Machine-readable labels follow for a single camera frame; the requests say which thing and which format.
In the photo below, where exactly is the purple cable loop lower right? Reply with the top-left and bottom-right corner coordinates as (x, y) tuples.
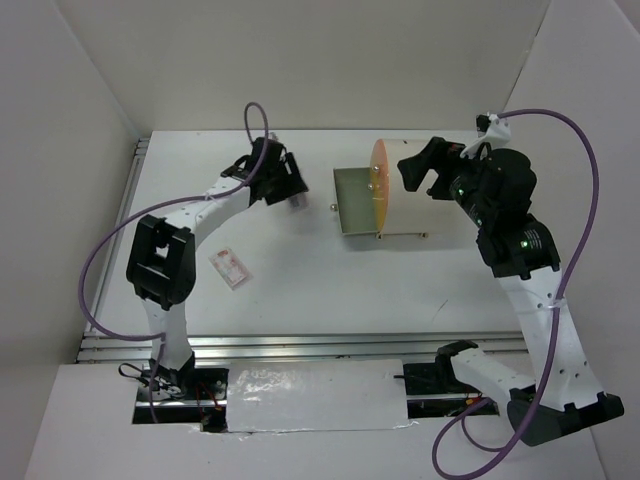
(459, 399), (506, 451)

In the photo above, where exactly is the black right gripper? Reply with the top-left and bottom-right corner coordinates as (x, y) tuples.
(396, 134), (493, 225)

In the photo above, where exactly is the clear false lashes box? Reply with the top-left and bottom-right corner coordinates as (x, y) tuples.
(287, 192), (308, 212)

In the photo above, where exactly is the clear pink nails box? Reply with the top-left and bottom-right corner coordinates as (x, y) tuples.
(209, 248), (252, 290)

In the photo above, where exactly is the cream cylindrical drawer organizer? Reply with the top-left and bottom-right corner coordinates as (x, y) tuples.
(374, 139), (464, 240)

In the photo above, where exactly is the white foil-taped cover panel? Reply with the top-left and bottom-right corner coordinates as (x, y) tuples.
(226, 359), (411, 433)

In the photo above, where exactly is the orange top drawer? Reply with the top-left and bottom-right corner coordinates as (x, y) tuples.
(370, 139), (388, 170)

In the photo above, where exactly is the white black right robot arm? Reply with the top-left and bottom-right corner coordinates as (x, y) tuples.
(398, 137), (624, 446)

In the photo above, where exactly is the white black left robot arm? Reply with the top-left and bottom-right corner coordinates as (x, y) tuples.
(126, 137), (308, 399)

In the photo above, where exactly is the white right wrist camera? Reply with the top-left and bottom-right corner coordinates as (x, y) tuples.
(460, 113), (511, 158)

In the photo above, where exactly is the orange drawer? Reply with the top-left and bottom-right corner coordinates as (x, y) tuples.
(368, 163), (389, 201)
(370, 139), (388, 170)

